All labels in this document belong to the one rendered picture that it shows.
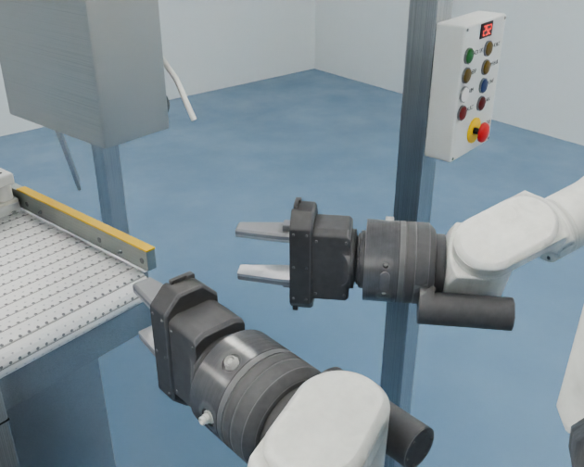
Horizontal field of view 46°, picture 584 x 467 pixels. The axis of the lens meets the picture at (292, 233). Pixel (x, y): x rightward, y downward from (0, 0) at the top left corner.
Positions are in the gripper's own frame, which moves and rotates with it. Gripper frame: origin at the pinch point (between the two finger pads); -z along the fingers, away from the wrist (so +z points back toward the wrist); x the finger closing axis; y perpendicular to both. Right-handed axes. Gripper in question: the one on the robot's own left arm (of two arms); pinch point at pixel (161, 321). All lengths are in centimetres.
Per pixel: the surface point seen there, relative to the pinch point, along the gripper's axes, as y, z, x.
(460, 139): 83, -25, 9
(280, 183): 184, -195, 101
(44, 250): 6.9, -46.1, 13.8
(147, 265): 15.1, -29.3, 12.4
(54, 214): 12, -52, 11
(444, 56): 80, -28, -7
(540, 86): 353, -152, 73
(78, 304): 4.0, -29.1, 14.1
